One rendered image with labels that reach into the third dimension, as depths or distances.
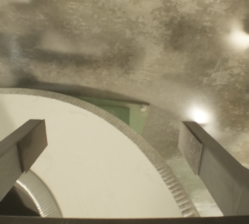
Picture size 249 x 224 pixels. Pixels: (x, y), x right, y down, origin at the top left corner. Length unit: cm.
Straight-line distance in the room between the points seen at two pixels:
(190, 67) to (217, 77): 16
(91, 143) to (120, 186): 15
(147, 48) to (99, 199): 60
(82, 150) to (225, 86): 77
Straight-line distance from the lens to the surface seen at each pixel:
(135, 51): 80
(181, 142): 16
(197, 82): 94
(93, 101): 95
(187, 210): 52
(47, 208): 49
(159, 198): 50
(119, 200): 48
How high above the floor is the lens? 73
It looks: 50 degrees down
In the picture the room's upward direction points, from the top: 177 degrees counter-clockwise
